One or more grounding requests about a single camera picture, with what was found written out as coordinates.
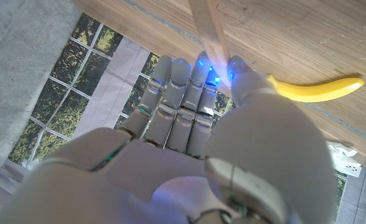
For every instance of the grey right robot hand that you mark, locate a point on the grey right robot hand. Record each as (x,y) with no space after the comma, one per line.
(164,174)

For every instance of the crumpled white tissue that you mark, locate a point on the crumpled white tissue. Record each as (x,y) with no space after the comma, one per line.
(340,154)

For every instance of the printed window backdrop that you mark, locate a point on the printed window backdrop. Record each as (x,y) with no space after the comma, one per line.
(77,93)

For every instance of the white power strip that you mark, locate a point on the white power strip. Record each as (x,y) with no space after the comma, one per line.
(352,170)

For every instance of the yellow toy banana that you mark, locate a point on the yellow toy banana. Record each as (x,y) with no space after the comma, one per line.
(320,91)

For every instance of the wooden toothbrush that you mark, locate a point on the wooden toothbrush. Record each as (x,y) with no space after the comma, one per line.
(211,31)

